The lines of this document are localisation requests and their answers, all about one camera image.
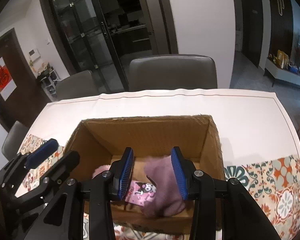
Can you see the dark wooden entry door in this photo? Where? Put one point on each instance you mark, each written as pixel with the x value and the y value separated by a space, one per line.
pixel 21 96

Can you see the black glass sliding door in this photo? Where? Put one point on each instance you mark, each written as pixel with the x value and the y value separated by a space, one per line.
pixel 104 36

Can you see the pink cartoon print cloth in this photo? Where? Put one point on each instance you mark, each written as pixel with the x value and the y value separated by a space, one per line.
pixel 140 193

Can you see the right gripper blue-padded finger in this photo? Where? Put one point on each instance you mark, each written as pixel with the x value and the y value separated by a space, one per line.
pixel 34 159

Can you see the brown cardboard box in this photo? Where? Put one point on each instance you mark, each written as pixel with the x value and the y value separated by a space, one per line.
pixel 103 141

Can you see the grey chair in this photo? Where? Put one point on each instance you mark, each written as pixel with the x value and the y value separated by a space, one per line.
pixel 14 140
pixel 78 85
pixel 172 71

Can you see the grey chair centre back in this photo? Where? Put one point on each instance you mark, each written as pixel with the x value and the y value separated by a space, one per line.
pixel 172 71

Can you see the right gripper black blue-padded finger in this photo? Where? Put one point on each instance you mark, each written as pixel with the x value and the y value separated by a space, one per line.
pixel 183 171
pixel 122 171

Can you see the colourful patterned table runner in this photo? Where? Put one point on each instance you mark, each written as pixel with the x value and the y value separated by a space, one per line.
pixel 275 185

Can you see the white wall intercom panel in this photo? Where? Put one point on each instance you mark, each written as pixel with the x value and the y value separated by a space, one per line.
pixel 34 55

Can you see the pink fuzzy ring scrunchie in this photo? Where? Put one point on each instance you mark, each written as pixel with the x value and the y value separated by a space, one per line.
pixel 100 169

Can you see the mauve fuzzy sock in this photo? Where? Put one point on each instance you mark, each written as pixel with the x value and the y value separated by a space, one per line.
pixel 167 200

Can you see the red fu door poster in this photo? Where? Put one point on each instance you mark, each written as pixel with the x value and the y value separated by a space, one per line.
pixel 7 84

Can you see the grey chair far left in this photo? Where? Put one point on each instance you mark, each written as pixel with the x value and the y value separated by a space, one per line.
pixel 14 140

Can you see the grey chair left back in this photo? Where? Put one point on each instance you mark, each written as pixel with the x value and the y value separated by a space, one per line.
pixel 78 85

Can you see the white low tv cabinet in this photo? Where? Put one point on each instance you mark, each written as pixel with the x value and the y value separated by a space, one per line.
pixel 279 75

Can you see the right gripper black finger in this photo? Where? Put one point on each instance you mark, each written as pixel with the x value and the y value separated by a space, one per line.
pixel 61 170

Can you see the white shelf rack with items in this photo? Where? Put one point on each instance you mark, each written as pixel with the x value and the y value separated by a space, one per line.
pixel 48 78

